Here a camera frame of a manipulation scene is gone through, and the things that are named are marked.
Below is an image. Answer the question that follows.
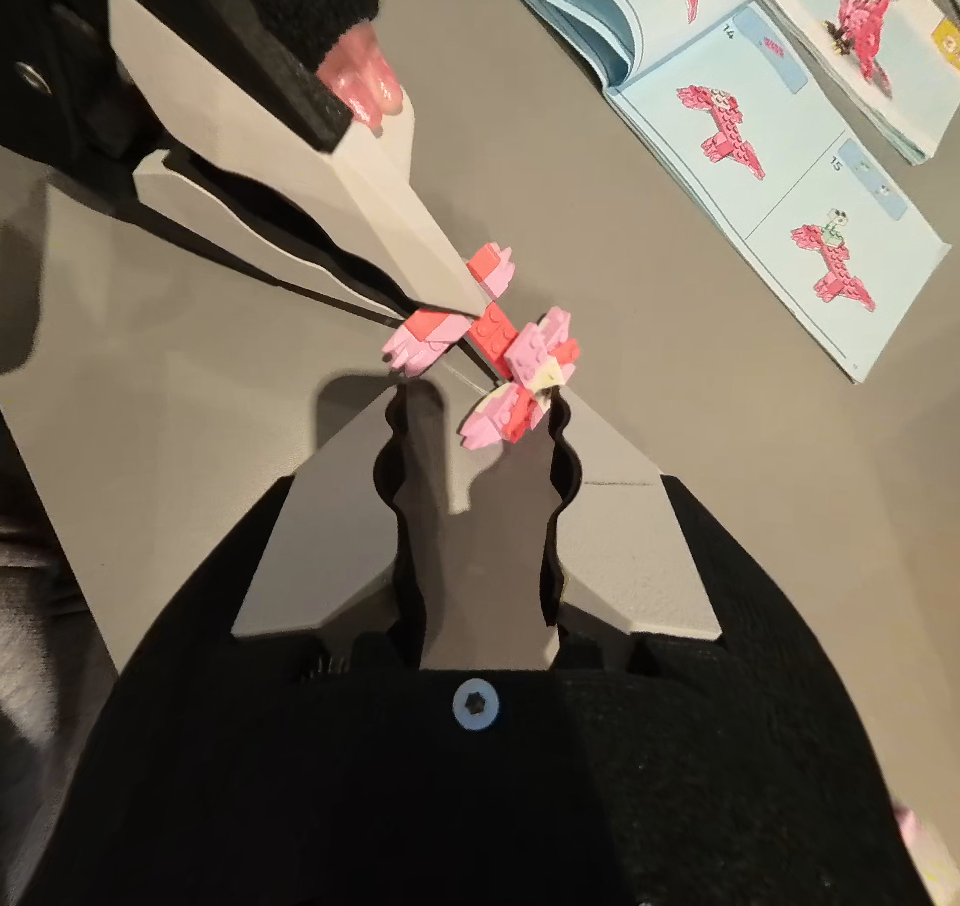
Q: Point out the pink and red brick model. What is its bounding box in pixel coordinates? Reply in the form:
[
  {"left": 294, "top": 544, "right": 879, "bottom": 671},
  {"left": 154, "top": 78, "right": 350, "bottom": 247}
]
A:
[{"left": 382, "top": 242, "right": 582, "bottom": 451}]

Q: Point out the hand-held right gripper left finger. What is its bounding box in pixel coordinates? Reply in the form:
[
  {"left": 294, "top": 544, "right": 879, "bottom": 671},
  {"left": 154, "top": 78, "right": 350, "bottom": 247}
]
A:
[{"left": 231, "top": 384, "right": 411, "bottom": 640}]

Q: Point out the closed booklet with bird cover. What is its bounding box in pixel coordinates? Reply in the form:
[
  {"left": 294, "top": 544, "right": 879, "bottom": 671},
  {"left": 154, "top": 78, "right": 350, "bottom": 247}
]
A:
[{"left": 757, "top": 0, "right": 960, "bottom": 166}]

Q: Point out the open light blue instruction booklet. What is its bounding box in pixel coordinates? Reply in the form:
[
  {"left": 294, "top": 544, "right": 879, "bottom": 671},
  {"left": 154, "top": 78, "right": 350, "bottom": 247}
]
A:
[{"left": 472, "top": 0, "right": 952, "bottom": 385}]

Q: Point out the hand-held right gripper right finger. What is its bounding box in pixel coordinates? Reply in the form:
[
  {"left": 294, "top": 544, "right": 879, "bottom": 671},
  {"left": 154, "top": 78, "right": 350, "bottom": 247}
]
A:
[{"left": 543, "top": 388, "right": 723, "bottom": 640}]

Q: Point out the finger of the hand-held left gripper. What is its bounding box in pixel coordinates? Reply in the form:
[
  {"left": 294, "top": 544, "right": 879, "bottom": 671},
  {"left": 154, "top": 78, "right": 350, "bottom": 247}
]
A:
[
  {"left": 108, "top": 0, "right": 487, "bottom": 319},
  {"left": 133, "top": 148, "right": 421, "bottom": 322}
]

